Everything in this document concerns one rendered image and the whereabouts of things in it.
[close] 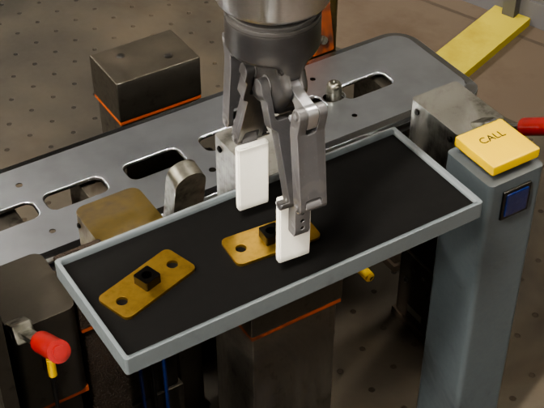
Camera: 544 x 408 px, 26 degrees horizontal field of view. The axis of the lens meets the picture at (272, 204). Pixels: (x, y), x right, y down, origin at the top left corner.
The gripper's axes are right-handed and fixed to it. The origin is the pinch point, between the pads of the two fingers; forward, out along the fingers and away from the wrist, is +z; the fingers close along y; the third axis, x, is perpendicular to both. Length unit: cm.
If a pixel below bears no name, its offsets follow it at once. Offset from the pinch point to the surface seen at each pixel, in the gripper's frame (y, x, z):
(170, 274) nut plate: -0.1, 9.9, 3.9
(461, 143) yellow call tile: 4.4, -23.3, 4.3
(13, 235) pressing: 29.5, 16.7, 20.2
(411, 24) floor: 180, -141, 120
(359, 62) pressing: 42, -35, 20
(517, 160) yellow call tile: -0.3, -26.8, 4.4
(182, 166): 19.5, 0.3, 9.3
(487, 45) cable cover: 157, -152, 117
